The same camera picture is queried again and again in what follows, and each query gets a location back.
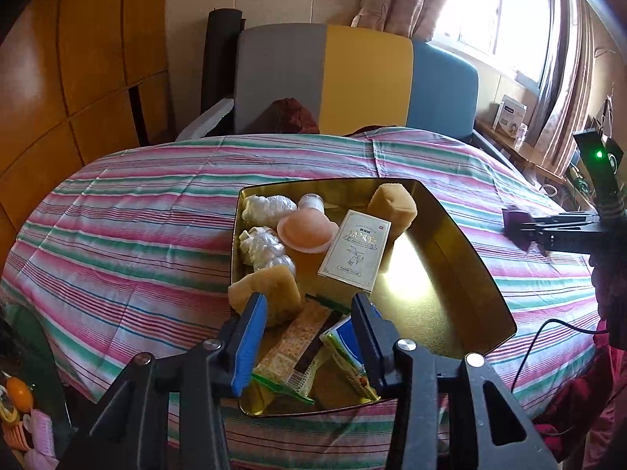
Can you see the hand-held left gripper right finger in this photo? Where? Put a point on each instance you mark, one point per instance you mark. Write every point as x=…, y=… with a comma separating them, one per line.
x=374, y=347

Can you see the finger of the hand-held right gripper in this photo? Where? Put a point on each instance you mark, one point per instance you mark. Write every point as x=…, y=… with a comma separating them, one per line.
x=563, y=241
x=563, y=221

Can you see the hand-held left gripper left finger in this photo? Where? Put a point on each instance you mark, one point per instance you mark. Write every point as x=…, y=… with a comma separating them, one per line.
x=250, y=347

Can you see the blue tissue pack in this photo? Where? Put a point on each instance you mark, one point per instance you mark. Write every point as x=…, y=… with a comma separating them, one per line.
x=345, y=347

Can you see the cracker packet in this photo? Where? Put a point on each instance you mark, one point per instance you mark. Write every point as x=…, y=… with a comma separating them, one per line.
x=289, y=352

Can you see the purple snack packet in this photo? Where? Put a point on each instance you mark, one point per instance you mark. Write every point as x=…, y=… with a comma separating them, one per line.
x=514, y=223

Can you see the yellow sponge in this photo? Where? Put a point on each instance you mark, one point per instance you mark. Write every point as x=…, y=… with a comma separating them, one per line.
x=392, y=210
x=267, y=293

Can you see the gold tin tray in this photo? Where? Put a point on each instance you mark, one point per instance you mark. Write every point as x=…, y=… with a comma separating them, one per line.
x=431, y=293

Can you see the large cream box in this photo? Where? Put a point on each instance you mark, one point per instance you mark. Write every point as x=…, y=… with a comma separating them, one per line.
x=355, y=252

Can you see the white plastic wrap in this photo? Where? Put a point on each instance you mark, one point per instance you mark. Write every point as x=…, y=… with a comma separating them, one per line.
x=262, y=249
x=267, y=208

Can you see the pink silicone cup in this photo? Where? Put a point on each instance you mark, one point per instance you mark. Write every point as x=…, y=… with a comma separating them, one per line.
x=303, y=235

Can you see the white box with print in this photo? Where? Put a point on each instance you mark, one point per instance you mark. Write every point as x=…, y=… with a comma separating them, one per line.
x=509, y=116

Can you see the striped side curtain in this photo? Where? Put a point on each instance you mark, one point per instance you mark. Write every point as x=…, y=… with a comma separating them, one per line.
x=568, y=83

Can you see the striped tablecloth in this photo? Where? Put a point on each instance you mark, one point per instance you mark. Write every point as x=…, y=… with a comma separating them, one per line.
x=147, y=230

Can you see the person's red clothing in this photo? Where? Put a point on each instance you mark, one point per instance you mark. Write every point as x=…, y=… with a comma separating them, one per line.
x=588, y=401

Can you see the window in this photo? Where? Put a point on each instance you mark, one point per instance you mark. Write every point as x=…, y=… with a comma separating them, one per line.
x=494, y=14

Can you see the white foam piece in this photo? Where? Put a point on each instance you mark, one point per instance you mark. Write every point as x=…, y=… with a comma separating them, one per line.
x=205, y=120

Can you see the brown red cloth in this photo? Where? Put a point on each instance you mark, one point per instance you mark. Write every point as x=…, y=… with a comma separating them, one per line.
x=294, y=116

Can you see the orange fruit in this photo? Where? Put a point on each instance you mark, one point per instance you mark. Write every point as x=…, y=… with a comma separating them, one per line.
x=18, y=391

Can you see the grey yellow blue sofa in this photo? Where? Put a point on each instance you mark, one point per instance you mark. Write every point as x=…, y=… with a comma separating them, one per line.
x=362, y=83

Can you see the stack of orange discs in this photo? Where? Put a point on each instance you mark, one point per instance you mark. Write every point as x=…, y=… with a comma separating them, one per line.
x=12, y=435

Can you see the black rolled mat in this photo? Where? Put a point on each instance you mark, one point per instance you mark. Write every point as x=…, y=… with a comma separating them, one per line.
x=220, y=58

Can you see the wooden wardrobe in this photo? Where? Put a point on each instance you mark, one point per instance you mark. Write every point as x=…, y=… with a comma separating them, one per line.
x=73, y=83

